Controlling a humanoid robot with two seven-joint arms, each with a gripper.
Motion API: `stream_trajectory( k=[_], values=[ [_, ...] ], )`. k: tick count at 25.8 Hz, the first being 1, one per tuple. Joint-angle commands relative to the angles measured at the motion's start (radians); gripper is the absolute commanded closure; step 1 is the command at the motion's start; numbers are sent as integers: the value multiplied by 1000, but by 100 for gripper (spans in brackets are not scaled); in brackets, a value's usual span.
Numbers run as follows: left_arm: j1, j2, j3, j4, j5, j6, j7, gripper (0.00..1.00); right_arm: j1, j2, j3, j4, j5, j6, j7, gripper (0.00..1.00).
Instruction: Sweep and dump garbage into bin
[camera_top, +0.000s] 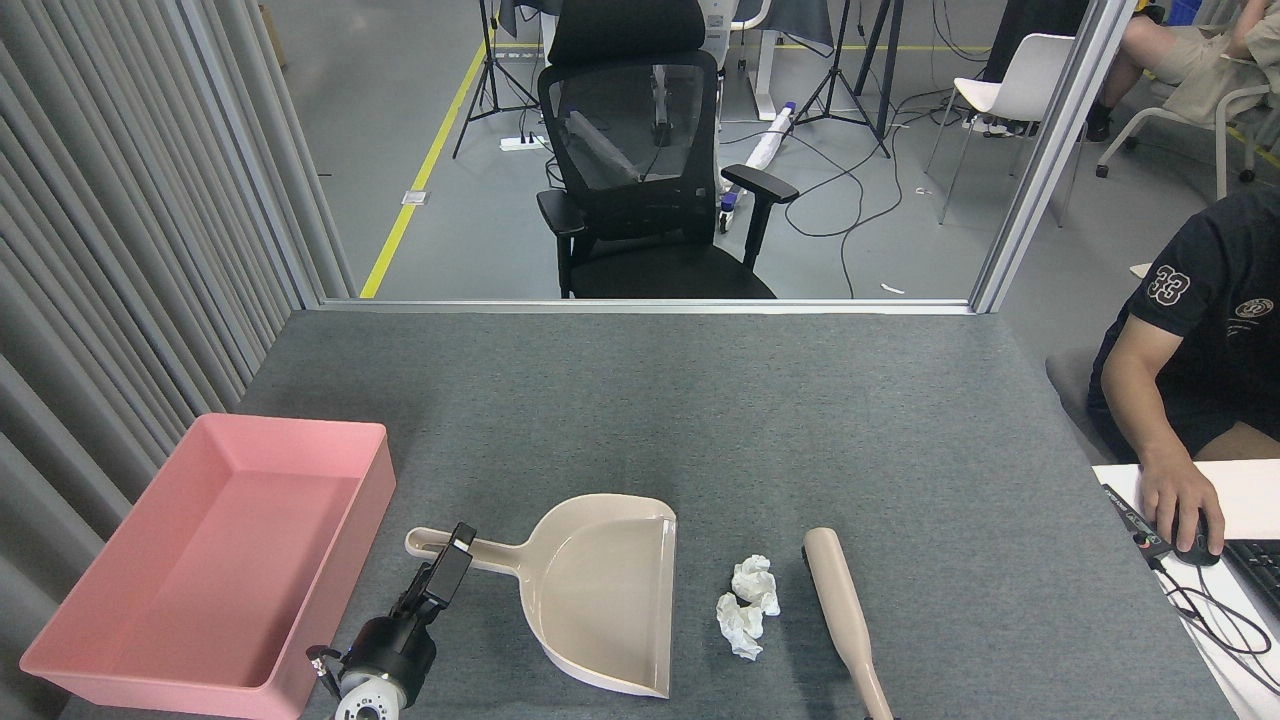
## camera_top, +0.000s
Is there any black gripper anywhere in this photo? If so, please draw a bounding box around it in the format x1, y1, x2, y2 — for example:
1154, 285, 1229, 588
345, 522, 478, 691

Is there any beige plastic dustpan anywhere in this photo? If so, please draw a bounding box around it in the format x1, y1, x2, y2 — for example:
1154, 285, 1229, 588
405, 493, 678, 699

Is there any white paper ball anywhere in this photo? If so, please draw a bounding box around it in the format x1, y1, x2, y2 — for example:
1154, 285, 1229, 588
731, 555, 781, 616
716, 592, 766, 662

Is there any beige hand brush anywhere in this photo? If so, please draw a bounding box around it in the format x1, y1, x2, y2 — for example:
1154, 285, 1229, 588
802, 527, 896, 720

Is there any black computer mouse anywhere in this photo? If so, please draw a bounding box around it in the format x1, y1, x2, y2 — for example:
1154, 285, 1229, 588
1172, 515, 1223, 568

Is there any pink plastic bin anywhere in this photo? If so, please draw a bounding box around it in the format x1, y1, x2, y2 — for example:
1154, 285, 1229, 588
20, 413, 397, 719

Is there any person's right hand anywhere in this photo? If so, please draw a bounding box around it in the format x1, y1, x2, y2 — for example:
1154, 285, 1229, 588
1138, 468, 1226, 556

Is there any black mesh office chair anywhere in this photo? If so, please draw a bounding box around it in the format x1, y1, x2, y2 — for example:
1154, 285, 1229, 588
537, 0, 801, 299

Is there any black tripod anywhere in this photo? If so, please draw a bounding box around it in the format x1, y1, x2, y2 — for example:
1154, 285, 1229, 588
452, 0, 541, 159
790, 0, 906, 159

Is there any white rolled sheet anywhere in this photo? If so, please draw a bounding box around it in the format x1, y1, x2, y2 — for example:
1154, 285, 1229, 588
745, 100, 798, 169

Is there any white stand on wheels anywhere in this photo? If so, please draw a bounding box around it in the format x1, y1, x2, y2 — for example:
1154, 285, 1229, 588
700, 0, 793, 123

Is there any grey upholstered chair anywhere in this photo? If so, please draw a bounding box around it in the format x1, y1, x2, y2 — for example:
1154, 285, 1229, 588
1045, 262, 1156, 466

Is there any black control box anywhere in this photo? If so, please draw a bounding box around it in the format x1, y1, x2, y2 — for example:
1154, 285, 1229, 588
1102, 484, 1171, 561

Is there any white plastic chair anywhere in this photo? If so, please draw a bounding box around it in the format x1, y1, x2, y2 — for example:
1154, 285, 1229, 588
925, 33, 1076, 226

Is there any white desk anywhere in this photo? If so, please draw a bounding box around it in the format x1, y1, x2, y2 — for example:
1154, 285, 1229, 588
1092, 460, 1280, 720

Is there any black keyboard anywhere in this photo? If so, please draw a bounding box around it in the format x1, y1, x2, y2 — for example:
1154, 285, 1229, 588
1222, 539, 1280, 621

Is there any person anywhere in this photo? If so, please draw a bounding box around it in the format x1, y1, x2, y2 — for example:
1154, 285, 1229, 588
1085, 0, 1280, 143
1087, 190, 1280, 466

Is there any black floor cable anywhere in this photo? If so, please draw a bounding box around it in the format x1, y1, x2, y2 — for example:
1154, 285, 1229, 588
715, 95, 966, 299

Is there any black desk cable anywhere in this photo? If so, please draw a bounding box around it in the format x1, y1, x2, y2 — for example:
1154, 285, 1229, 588
1148, 555, 1280, 693

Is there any silver aluminium post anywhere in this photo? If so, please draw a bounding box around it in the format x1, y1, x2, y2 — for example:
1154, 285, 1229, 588
970, 0, 1141, 314

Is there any white frame armchair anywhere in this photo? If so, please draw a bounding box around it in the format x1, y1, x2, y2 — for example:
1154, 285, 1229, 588
1095, 85, 1280, 201

